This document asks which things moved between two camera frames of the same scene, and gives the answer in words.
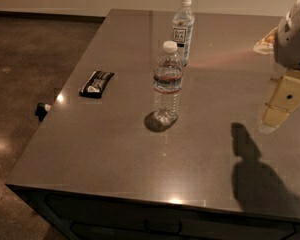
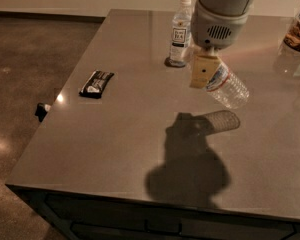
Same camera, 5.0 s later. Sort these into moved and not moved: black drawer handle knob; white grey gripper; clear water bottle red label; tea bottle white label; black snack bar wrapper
Moved: clear water bottle red label; white grey gripper
Not moved: black snack bar wrapper; tea bottle white label; black drawer handle knob
